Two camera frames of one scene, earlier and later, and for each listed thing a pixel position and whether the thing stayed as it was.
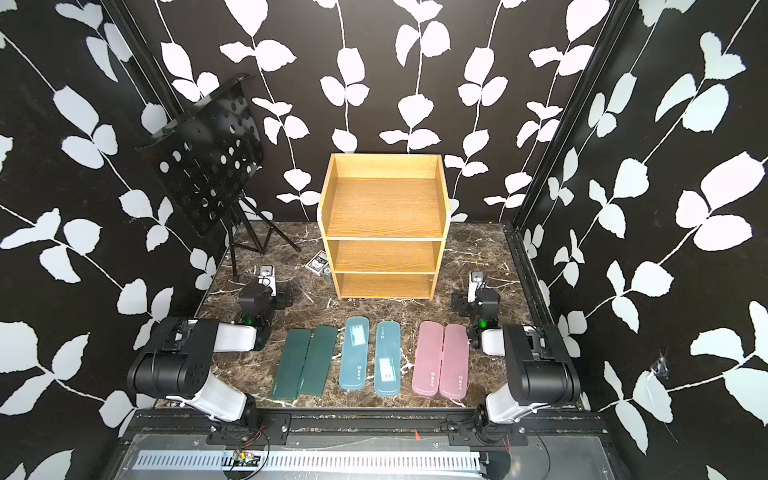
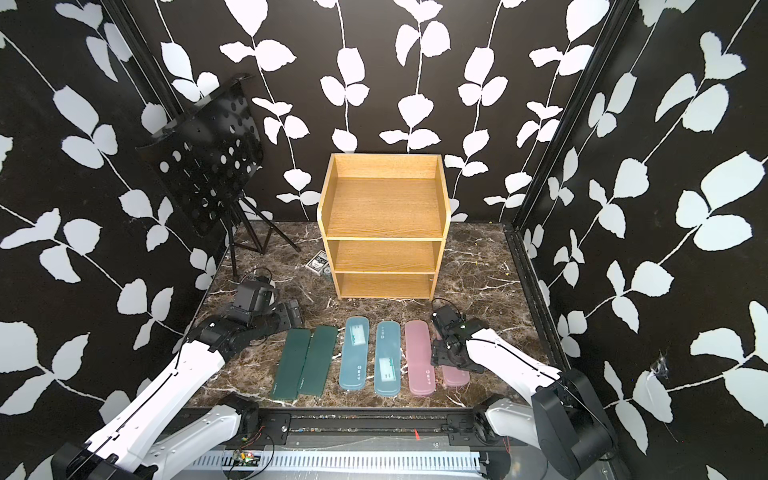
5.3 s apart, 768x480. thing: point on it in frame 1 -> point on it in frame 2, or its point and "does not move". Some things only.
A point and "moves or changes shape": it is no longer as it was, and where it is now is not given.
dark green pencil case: (289, 372) does not move
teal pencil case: (388, 360) does not move
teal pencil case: (354, 354) does not move
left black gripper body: (276, 302) -> (280, 318)
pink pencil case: (428, 355) moves or changes shape
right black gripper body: (467, 308) -> (440, 347)
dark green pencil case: (319, 362) does not move
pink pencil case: (455, 369) moves or changes shape
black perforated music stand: (204, 160) does not move
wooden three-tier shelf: (386, 219) does not move
